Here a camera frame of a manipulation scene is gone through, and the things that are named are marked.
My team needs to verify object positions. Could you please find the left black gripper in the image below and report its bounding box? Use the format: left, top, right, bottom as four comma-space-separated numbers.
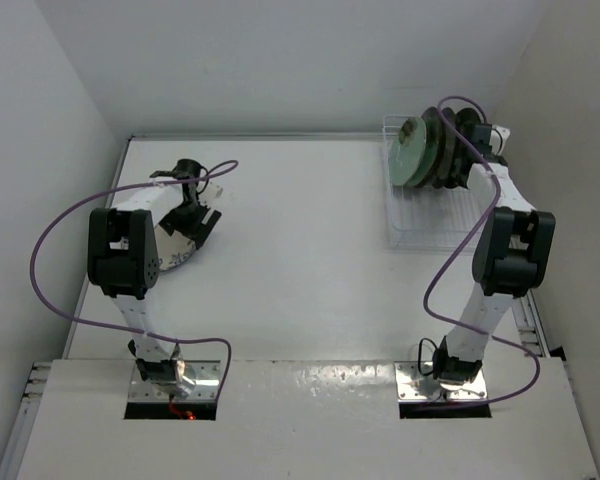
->
158, 197, 220, 248

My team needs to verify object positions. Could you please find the blue floral white plate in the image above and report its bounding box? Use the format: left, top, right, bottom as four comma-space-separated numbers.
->
154, 226, 197, 273

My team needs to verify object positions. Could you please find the grey rimmed plate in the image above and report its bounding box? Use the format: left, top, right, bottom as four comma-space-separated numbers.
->
430, 117, 456, 189
415, 106, 446, 188

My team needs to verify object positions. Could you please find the teal flower plate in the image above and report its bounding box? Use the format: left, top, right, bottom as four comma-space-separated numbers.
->
388, 117, 427, 186
410, 141, 438, 187

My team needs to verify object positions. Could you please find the black patterned rim plate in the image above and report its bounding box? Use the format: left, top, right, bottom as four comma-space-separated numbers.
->
446, 107, 480, 188

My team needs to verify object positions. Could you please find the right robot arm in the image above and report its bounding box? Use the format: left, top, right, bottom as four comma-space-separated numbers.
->
431, 120, 556, 385

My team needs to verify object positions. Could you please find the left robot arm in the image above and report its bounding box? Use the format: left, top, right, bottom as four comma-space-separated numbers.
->
87, 159, 222, 397

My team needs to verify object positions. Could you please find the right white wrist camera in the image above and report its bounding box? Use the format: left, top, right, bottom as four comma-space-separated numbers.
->
489, 125, 510, 155

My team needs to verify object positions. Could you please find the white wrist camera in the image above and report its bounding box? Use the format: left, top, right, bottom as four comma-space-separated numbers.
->
198, 183, 223, 208
489, 125, 510, 155

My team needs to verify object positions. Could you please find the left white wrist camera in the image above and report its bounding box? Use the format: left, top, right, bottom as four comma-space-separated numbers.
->
198, 183, 223, 208

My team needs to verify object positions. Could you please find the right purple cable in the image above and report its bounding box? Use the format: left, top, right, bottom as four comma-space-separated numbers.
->
423, 95, 540, 407

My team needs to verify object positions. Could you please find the white wire dish rack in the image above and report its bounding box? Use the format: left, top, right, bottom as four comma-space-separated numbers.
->
382, 115, 483, 253

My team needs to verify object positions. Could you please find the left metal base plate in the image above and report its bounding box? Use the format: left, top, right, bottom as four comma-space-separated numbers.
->
128, 360, 220, 403

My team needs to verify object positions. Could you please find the metal base plate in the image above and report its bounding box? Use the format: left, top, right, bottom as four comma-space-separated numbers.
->
128, 360, 220, 403
394, 361, 488, 404

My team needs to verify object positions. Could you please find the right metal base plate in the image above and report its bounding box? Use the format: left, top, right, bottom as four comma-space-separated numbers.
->
394, 361, 488, 404

